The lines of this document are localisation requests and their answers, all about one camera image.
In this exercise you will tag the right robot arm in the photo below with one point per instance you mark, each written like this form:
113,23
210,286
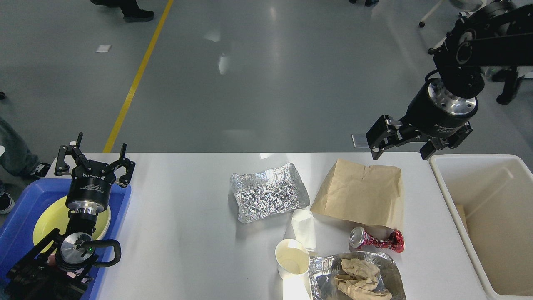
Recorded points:
497,35

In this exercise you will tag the brown paper bag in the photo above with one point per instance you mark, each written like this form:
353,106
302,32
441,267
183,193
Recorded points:
370,195

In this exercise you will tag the passerby in black shoes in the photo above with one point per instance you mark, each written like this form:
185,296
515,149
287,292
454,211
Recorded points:
129,8

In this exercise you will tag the white plastic bin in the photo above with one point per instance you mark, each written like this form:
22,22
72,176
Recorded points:
489,197

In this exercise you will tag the white furniture leg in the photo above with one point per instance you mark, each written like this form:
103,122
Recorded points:
528,75

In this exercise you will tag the yellow plastic plate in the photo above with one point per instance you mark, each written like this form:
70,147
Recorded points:
56,216

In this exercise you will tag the brown paper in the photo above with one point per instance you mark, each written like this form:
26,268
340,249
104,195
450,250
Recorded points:
360,280

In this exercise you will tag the crushed red soda can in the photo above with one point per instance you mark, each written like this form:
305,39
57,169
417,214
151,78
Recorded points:
360,237

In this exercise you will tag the white paper cup lying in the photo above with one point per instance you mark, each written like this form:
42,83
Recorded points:
302,223

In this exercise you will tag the foil tray with paper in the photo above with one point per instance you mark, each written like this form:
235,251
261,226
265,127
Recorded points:
323,270

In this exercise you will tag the white paper cup upright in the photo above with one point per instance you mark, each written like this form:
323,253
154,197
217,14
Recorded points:
293,259

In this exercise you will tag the pink mug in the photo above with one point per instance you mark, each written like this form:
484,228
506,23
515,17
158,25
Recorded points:
51,261

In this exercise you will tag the person in grey trousers sneakers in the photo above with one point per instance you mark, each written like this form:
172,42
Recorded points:
17,159

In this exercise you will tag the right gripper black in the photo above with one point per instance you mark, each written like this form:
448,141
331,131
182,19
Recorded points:
441,116

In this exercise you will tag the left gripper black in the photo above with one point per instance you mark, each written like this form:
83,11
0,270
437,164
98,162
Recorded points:
89,187

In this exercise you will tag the crumpled foil tray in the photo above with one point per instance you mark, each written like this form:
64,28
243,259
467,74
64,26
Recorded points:
268,193

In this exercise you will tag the white rolling chair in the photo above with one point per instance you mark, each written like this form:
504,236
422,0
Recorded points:
466,8

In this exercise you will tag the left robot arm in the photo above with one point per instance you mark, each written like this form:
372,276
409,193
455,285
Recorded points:
58,266

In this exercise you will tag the blue plastic tray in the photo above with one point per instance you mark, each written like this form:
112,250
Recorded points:
16,234

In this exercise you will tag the left floor outlet plate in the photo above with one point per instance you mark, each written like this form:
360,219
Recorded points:
360,141

